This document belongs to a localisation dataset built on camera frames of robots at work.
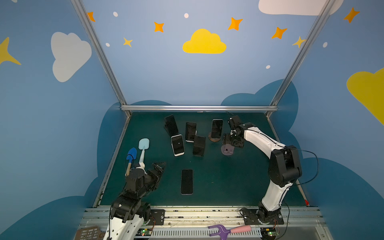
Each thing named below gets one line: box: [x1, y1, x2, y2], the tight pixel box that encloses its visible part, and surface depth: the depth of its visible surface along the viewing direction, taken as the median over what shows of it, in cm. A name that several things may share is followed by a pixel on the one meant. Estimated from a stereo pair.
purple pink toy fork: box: [208, 224, 252, 240], surface depth 72 cm
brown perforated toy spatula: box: [74, 226, 105, 240], surface depth 72 cm
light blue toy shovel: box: [138, 138, 150, 163], surface depth 103 cm
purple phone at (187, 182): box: [180, 169, 194, 195], surface depth 88 cm
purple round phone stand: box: [221, 144, 235, 156], surface depth 98 cm
